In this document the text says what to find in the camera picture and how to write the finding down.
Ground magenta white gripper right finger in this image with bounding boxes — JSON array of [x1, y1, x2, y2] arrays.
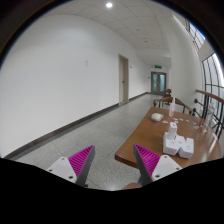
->
[[133, 144, 182, 186]]

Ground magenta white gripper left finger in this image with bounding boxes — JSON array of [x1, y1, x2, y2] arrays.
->
[[47, 145, 95, 187]]

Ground brown wooden table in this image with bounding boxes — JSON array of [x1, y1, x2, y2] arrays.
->
[[115, 107, 221, 168]]

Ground white power strip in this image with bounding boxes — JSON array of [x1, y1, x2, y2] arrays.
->
[[163, 133, 194, 159]]

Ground clear spray bottle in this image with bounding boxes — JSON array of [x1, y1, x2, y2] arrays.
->
[[169, 97, 175, 117]]

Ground brown wooden chair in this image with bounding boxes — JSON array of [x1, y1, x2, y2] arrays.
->
[[153, 96, 193, 115]]

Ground clear plastic bottle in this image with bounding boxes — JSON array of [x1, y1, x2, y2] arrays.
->
[[204, 105, 215, 130]]

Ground glass double door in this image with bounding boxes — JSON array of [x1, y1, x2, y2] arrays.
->
[[151, 72, 166, 95]]

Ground green exit sign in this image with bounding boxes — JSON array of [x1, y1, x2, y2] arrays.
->
[[154, 65, 162, 69]]

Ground beige hallway door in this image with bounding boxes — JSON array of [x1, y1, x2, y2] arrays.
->
[[119, 55, 129, 105]]

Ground round ceiling light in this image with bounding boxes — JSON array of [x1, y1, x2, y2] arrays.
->
[[106, 2, 113, 8]]

